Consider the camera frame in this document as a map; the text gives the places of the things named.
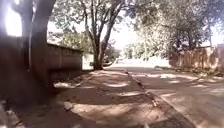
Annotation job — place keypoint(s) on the group of green trees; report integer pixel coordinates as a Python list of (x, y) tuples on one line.
[(173, 26)]

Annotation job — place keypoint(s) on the large forked tree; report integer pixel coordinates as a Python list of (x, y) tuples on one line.
[(97, 56)]

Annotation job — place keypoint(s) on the robot's own part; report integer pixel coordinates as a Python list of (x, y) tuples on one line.
[(145, 126)]

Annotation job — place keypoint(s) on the grey dirt road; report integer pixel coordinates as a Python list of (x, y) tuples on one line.
[(193, 96)]

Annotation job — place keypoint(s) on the stone kerb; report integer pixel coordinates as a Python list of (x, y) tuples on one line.
[(156, 100)]

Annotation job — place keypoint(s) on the tall brown wall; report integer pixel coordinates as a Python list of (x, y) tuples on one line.
[(200, 58)]

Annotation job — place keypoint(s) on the thick dark tree trunk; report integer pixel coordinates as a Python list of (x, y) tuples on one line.
[(40, 50)]

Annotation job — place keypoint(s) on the low brown wall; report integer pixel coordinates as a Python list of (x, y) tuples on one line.
[(65, 58)]

